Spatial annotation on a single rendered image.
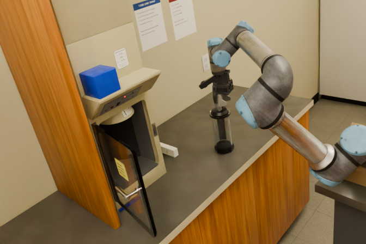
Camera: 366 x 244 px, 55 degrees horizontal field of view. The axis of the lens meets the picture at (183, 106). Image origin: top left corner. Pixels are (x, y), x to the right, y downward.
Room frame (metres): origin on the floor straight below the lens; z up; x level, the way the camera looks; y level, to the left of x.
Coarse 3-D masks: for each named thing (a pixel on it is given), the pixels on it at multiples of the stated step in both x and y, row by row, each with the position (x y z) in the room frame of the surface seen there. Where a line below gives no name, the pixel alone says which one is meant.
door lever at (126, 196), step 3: (117, 186) 1.06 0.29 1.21; (117, 189) 1.05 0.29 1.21; (120, 189) 1.04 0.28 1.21; (135, 189) 1.03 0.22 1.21; (120, 192) 1.02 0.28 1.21; (123, 192) 1.02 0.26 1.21; (126, 192) 1.02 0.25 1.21; (132, 192) 1.01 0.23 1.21; (135, 192) 1.01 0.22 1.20; (138, 192) 1.01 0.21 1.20; (123, 195) 1.01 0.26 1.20; (126, 195) 1.00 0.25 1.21; (129, 195) 1.00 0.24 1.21; (132, 195) 1.01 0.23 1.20; (126, 198) 0.99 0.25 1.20; (129, 198) 1.00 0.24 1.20
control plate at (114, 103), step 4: (136, 88) 1.31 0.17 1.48; (140, 88) 1.34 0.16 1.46; (136, 92) 1.34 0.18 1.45; (120, 96) 1.26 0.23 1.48; (128, 96) 1.31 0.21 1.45; (116, 100) 1.25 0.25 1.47; (120, 100) 1.28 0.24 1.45; (128, 100) 1.35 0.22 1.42; (108, 104) 1.23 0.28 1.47; (112, 104) 1.25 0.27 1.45; (116, 104) 1.28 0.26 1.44; (120, 104) 1.32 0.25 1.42; (104, 108) 1.23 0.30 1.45; (108, 108) 1.26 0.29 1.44; (112, 108) 1.29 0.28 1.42; (104, 112) 1.25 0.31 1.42
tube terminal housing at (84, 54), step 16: (112, 32) 1.39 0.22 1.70; (128, 32) 1.44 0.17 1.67; (80, 48) 1.29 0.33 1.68; (96, 48) 1.33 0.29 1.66; (112, 48) 1.38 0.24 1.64; (128, 48) 1.43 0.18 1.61; (80, 64) 1.27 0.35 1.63; (96, 64) 1.32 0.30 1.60; (112, 64) 1.37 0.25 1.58; (80, 80) 1.26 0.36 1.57; (80, 96) 1.26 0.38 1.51; (144, 96) 1.45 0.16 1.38; (112, 112) 1.33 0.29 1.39; (144, 112) 1.47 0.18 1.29; (96, 144) 1.25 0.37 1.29; (160, 144) 1.47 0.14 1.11; (160, 160) 1.45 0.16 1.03; (144, 176) 1.38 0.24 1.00; (160, 176) 1.44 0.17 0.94
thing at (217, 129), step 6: (228, 108) 1.60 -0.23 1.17; (210, 114) 1.57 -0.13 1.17; (216, 120) 1.55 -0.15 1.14; (222, 120) 1.54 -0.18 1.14; (228, 120) 1.56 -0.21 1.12; (216, 126) 1.55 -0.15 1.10; (222, 126) 1.54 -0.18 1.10; (228, 126) 1.55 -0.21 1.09; (216, 132) 1.55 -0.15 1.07; (222, 132) 1.54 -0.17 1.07; (228, 132) 1.55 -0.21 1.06; (216, 138) 1.56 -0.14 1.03; (222, 138) 1.54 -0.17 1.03; (228, 138) 1.55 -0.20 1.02; (216, 144) 1.57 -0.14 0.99; (222, 144) 1.54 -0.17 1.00; (228, 144) 1.54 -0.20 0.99
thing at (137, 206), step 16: (96, 128) 1.22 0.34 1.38; (112, 144) 1.12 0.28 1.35; (112, 160) 1.16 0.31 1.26; (128, 160) 1.03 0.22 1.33; (112, 176) 1.21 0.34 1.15; (128, 176) 1.06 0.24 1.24; (128, 192) 1.10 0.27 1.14; (144, 192) 0.99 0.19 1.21; (128, 208) 1.15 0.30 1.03; (144, 208) 1.01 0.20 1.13; (144, 224) 1.04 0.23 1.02
